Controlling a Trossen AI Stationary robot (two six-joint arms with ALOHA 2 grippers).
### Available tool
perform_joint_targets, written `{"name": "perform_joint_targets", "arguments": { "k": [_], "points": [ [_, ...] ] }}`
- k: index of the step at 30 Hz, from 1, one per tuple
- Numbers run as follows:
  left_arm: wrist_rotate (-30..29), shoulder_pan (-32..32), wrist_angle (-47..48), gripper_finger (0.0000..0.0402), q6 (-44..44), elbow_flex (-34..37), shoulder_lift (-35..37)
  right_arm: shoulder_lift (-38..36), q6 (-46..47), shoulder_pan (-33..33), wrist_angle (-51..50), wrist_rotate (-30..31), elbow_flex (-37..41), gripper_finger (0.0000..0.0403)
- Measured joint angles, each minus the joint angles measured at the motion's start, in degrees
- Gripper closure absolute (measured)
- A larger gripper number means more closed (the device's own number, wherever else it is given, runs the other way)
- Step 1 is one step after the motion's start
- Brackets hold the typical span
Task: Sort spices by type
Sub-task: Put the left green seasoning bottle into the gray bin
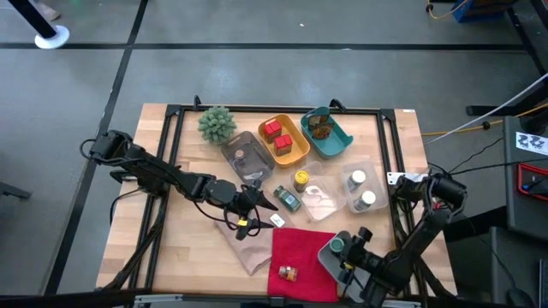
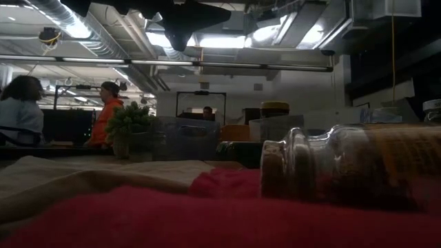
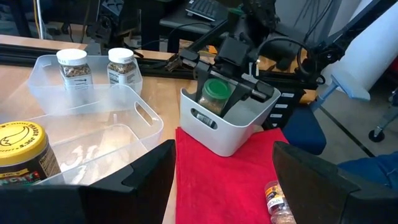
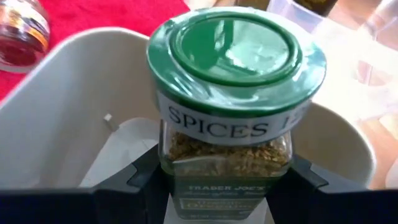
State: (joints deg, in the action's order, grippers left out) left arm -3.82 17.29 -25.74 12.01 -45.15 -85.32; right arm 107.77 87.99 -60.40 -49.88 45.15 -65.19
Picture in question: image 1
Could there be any red-framed device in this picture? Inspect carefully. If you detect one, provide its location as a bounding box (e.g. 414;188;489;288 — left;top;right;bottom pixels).
516;163;548;203

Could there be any blue crate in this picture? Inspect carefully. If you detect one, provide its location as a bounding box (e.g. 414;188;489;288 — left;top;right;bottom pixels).
451;0;517;23

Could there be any white plastic bin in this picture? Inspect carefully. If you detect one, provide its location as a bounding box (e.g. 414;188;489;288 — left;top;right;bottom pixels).
317;230;373;304

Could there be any silver mounting plate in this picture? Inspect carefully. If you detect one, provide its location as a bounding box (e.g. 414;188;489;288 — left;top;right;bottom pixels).
386;170;429;186

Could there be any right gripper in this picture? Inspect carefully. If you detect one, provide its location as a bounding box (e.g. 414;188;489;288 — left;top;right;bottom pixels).
337;230;378;275

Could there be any yellow-lid spice jar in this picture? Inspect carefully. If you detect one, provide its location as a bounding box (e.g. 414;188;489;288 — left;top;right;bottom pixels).
293;169;310;193

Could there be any computer mouse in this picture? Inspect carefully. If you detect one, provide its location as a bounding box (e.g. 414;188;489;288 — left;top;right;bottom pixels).
507;287;534;308

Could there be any person's foot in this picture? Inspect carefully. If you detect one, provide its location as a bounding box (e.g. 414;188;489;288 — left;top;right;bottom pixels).
32;0;62;22

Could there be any green spiky plant ornament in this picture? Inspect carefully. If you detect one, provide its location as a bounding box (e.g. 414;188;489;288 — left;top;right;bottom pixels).
197;105;238;145

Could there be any white cable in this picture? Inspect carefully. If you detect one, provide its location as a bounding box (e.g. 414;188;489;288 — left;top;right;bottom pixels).
426;72;548;145

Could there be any beige cloth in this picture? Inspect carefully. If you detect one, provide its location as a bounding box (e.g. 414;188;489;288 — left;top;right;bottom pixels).
213;209;296;277

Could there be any yellow plastic bin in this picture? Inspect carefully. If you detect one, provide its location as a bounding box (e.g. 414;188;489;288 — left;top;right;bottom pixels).
257;113;312;169

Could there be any red cloth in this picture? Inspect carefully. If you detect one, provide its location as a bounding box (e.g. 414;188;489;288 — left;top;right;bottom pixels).
266;227;339;304

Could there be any brown spice pouch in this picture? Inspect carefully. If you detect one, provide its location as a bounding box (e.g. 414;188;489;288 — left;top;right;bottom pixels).
312;121;337;141
307;106;331;129

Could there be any black floor stand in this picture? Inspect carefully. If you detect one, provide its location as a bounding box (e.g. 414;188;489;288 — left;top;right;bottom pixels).
465;80;548;117

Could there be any cork-stoppered glass spice jar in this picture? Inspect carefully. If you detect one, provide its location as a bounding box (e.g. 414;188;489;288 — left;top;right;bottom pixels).
277;264;299;283

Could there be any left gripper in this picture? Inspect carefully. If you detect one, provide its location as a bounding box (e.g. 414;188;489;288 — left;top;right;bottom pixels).
230;186;279;229

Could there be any yellow cable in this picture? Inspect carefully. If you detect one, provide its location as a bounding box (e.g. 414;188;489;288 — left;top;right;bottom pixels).
426;0;470;21
421;102;548;138

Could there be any black cable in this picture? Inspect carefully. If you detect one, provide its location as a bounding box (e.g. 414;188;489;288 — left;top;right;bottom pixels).
447;157;548;176

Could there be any dark grey desk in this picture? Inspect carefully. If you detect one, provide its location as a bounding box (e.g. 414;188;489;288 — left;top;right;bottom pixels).
490;226;548;308

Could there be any red patterned spice tin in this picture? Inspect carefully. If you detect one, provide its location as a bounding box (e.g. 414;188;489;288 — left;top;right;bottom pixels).
273;133;295;157
263;119;283;145

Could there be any teal plastic bin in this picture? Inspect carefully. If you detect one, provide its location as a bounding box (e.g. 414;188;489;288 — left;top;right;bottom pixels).
299;105;354;161

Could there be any black cabinet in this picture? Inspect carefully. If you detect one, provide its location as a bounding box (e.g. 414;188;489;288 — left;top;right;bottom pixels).
504;115;548;230

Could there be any white printed sticker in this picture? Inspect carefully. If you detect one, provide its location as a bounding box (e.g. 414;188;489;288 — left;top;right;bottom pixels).
515;131;548;156

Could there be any grey transparent plastic bin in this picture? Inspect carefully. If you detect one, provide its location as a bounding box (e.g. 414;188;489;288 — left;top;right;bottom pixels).
220;130;277;187

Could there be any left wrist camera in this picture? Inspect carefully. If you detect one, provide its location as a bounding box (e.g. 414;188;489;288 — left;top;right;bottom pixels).
234;213;258;241

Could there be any stanchion post white base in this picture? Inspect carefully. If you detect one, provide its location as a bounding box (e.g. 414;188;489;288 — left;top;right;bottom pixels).
7;0;71;50

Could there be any white-lid spice jar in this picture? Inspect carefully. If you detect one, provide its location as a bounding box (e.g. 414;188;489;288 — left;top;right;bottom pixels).
346;169;367;192
354;190;377;212

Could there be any black floor foot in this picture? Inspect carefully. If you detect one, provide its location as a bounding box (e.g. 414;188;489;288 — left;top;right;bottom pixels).
0;181;32;201

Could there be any green spice tin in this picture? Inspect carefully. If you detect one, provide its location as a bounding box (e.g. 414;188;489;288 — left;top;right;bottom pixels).
272;185;303;214

